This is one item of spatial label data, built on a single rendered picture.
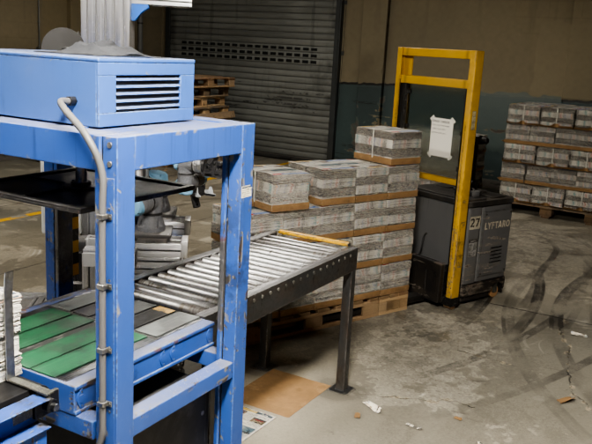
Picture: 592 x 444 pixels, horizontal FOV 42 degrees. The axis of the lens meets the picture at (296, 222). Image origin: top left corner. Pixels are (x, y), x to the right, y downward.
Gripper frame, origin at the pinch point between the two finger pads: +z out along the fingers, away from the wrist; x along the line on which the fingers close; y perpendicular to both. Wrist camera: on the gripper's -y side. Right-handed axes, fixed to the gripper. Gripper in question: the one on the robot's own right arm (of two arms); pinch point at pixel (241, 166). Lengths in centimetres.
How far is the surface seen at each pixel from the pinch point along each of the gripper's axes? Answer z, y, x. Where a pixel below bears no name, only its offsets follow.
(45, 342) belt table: -11, 59, 129
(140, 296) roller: -9, 53, 71
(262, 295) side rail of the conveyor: 34, 51, 44
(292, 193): -5, 19, -97
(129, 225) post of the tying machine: 33, 11, 156
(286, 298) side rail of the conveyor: 37, 55, 23
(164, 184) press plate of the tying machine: 12, 4, 99
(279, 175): -11, 8, -87
